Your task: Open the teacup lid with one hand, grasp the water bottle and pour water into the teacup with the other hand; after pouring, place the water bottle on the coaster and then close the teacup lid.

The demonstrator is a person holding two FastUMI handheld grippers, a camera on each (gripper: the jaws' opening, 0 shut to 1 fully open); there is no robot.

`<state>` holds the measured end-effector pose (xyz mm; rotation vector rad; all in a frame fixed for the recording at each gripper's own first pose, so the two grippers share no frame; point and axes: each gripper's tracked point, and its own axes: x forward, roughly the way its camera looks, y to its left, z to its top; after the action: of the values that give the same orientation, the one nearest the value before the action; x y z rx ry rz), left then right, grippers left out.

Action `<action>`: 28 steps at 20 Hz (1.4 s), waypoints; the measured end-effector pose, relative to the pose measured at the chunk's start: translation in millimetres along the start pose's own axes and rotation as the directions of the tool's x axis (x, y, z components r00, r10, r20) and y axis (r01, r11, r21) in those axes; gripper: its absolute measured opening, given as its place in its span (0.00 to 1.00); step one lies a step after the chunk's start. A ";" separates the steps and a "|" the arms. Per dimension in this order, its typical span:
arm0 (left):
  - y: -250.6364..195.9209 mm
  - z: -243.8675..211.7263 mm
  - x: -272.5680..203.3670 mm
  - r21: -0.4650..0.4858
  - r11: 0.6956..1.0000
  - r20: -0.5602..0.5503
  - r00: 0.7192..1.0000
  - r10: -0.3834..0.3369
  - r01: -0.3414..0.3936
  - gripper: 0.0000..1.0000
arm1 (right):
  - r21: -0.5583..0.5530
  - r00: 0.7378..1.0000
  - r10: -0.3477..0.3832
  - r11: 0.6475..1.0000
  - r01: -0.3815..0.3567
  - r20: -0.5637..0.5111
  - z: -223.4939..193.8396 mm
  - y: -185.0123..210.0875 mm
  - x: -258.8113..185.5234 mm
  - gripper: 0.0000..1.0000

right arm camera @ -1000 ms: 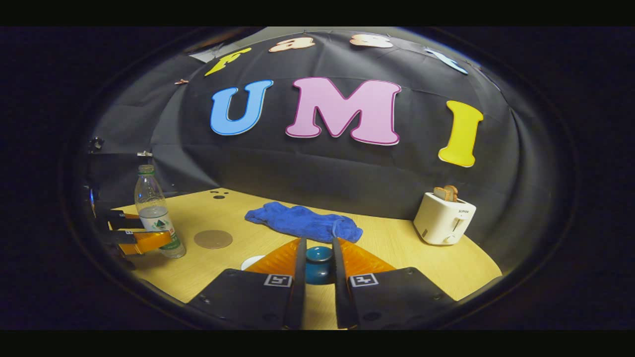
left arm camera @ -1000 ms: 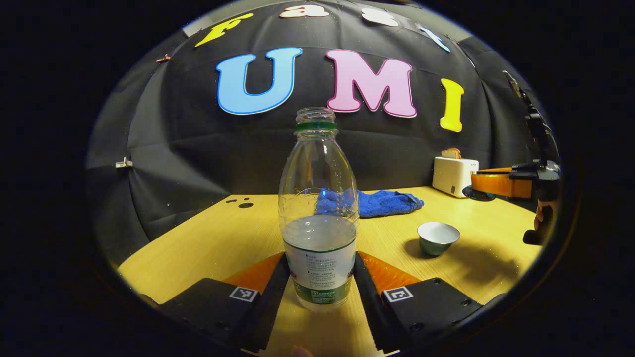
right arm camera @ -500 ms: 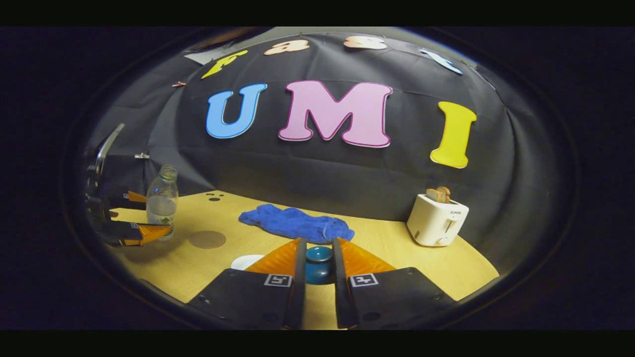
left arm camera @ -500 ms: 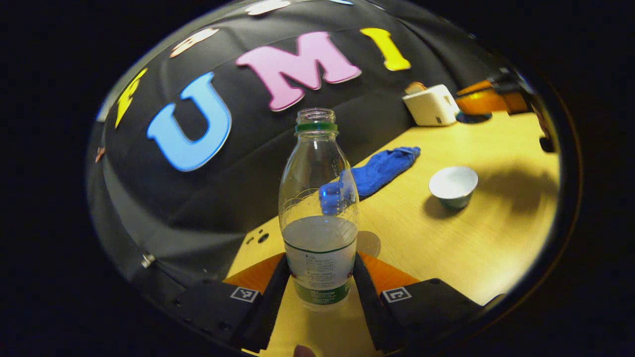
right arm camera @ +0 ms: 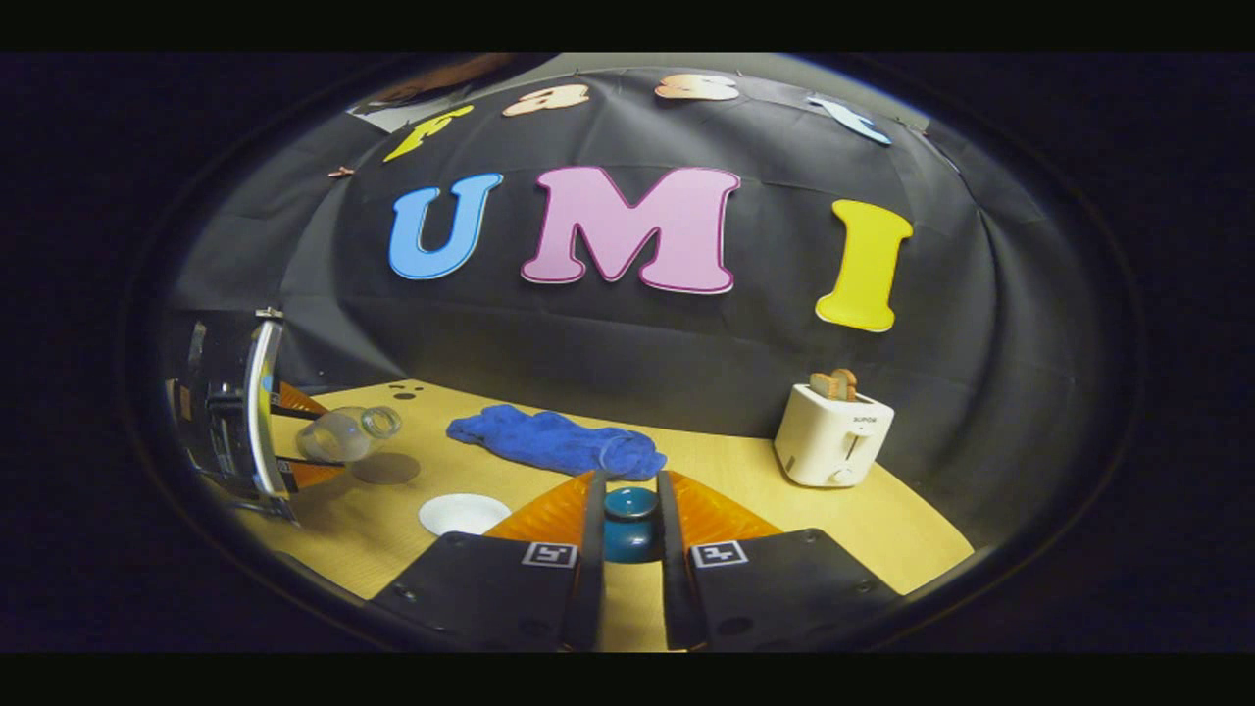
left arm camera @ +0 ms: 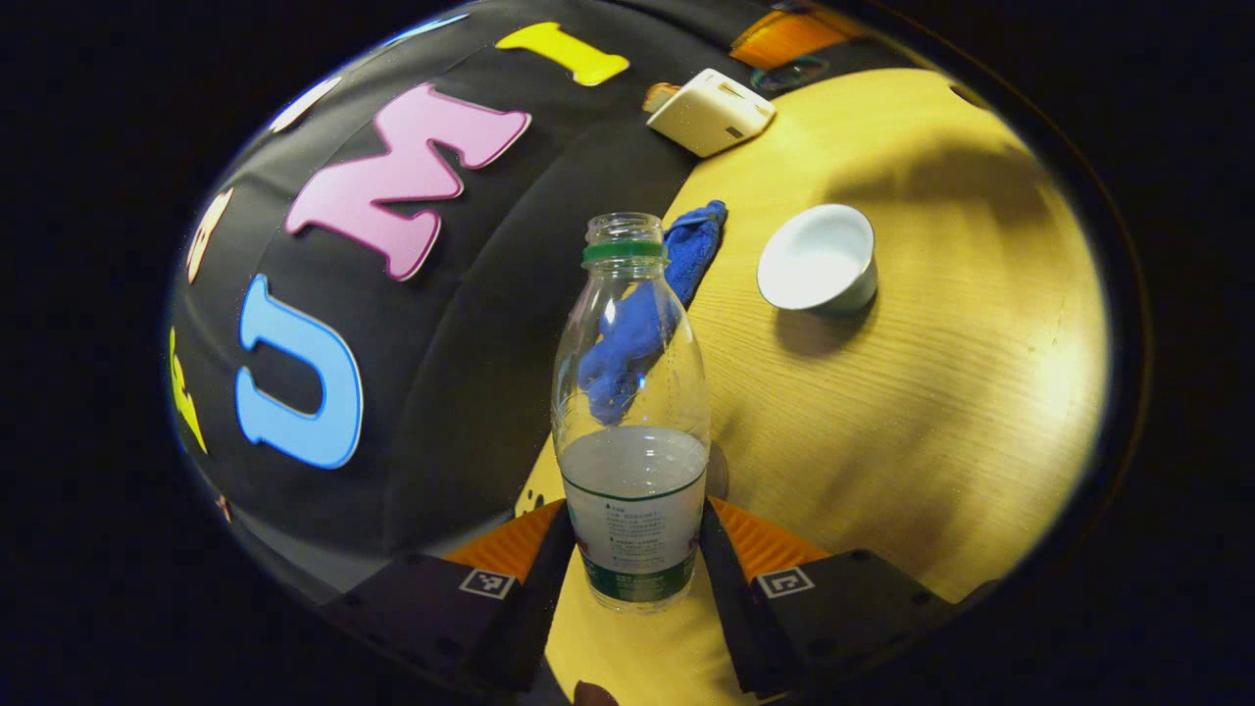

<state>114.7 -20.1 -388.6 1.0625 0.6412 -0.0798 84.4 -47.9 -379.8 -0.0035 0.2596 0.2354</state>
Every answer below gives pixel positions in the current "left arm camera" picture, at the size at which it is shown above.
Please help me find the black backdrop cloth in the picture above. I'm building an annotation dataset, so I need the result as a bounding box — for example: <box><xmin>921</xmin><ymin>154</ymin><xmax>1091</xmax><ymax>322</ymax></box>
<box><xmin>169</xmin><ymin>0</ymin><xmax>785</xmax><ymax>589</ymax></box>

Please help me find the white teacup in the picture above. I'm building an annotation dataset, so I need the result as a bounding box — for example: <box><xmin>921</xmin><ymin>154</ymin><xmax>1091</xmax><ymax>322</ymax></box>
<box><xmin>756</xmin><ymin>203</ymin><xmax>879</xmax><ymax>317</ymax></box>

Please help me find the clear plastic water bottle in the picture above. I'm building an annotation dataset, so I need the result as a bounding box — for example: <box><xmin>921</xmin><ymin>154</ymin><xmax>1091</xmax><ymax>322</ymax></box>
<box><xmin>551</xmin><ymin>212</ymin><xmax>712</xmax><ymax>614</ymax></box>

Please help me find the white toaster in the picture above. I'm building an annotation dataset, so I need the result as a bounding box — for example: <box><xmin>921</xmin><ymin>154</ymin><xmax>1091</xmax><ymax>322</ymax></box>
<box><xmin>646</xmin><ymin>68</ymin><xmax>777</xmax><ymax>159</ymax></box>

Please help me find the blue cloth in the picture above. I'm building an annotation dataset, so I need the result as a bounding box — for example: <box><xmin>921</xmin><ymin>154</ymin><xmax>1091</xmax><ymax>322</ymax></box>
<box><xmin>577</xmin><ymin>200</ymin><xmax>728</xmax><ymax>425</ymax></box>

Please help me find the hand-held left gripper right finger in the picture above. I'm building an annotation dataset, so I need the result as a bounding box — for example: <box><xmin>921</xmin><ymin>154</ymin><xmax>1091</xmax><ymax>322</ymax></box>
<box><xmin>698</xmin><ymin>495</ymin><xmax>960</xmax><ymax>699</ymax></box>

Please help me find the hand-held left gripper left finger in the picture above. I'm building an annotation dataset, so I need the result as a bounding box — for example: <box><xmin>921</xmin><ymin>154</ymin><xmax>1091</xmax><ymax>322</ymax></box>
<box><xmin>319</xmin><ymin>498</ymin><xmax>577</xmax><ymax>699</ymax></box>

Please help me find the dark teal teacup lid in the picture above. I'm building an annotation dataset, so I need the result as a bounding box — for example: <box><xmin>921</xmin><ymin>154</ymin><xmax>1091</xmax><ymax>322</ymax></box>
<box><xmin>750</xmin><ymin>54</ymin><xmax>832</xmax><ymax>96</ymax></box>

